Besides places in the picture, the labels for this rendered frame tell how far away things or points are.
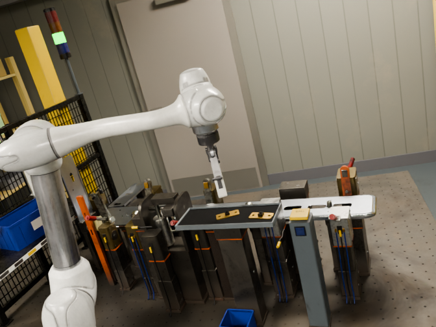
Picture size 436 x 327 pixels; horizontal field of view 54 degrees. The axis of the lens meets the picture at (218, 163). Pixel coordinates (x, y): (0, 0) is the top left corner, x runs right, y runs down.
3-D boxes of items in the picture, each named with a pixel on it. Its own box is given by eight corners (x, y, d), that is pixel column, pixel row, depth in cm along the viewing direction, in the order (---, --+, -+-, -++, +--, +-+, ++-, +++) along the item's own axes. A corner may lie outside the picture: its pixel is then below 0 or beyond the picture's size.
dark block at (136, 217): (174, 289, 200) (148, 209, 186) (168, 300, 194) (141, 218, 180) (165, 289, 202) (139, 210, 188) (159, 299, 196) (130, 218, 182)
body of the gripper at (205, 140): (218, 132, 140) (224, 157, 143) (216, 125, 148) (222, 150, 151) (196, 137, 140) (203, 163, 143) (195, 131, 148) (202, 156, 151)
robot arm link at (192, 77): (184, 116, 146) (190, 124, 134) (172, 71, 141) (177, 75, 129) (215, 108, 148) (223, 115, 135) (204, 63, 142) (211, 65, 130)
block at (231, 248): (268, 311, 171) (244, 212, 156) (263, 326, 164) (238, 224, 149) (244, 310, 175) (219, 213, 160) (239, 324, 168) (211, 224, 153)
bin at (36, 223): (68, 218, 223) (59, 196, 219) (19, 252, 200) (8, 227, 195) (48, 217, 232) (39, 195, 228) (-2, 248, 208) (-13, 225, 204)
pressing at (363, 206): (377, 192, 180) (376, 189, 179) (375, 219, 161) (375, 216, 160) (108, 208, 234) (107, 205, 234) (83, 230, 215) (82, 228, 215)
